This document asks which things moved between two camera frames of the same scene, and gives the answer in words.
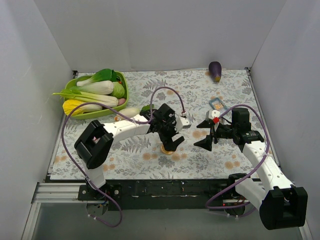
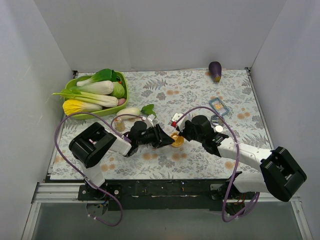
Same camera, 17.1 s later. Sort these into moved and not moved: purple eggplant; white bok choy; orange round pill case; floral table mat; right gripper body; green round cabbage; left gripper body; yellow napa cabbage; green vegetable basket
Moved: left gripper body; orange round pill case; right gripper body
Not moved: white bok choy; floral table mat; purple eggplant; green round cabbage; yellow napa cabbage; green vegetable basket
